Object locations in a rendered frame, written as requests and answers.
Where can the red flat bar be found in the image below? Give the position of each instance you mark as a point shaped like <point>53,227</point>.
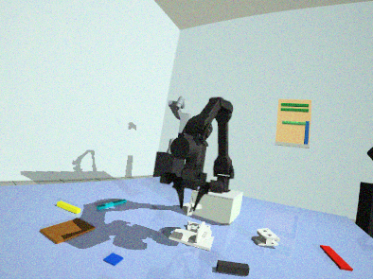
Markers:
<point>341,263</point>

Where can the blue flat square plate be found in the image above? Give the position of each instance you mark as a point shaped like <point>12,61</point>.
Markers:
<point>113,259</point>

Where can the yellow rectangular bar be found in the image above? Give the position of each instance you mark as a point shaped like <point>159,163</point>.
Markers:
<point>68,207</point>

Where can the brown flat plate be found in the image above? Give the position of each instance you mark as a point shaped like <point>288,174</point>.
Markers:
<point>67,230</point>

